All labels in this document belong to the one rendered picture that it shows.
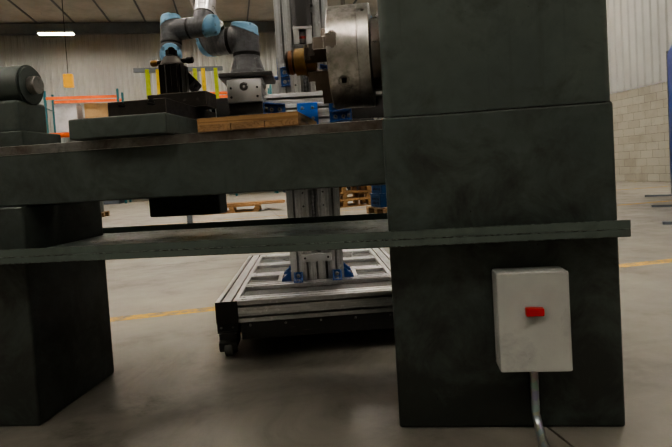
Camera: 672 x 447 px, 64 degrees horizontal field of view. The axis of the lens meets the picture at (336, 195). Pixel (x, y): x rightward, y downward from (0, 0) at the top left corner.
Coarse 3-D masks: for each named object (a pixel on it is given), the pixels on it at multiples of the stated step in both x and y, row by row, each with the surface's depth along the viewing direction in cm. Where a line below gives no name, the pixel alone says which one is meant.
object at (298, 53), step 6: (300, 48) 170; (288, 54) 169; (294, 54) 168; (300, 54) 168; (288, 60) 169; (294, 60) 168; (300, 60) 168; (288, 66) 169; (294, 66) 169; (300, 66) 168; (306, 66) 169; (312, 66) 169; (288, 72) 171; (294, 72) 171; (300, 72) 170; (306, 72) 169
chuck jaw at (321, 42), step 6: (324, 36) 158; (330, 36) 156; (318, 42) 158; (324, 42) 157; (330, 42) 156; (306, 48) 166; (312, 48) 162; (318, 48) 157; (324, 48) 157; (306, 54) 166; (312, 54) 162; (318, 54) 161; (324, 54) 162; (306, 60) 166; (312, 60) 166; (318, 60) 166; (324, 60) 166
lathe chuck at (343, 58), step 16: (336, 16) 157; (352, 16) 156; (336, 32) 155; (352, 32) 154; (336, 48) 155; (352, 48) 154; (336, 64) 156; (352, 64) 155; (336, 80) 158; (352, 80) 158; (336, 96) 162; (352, 96) 162
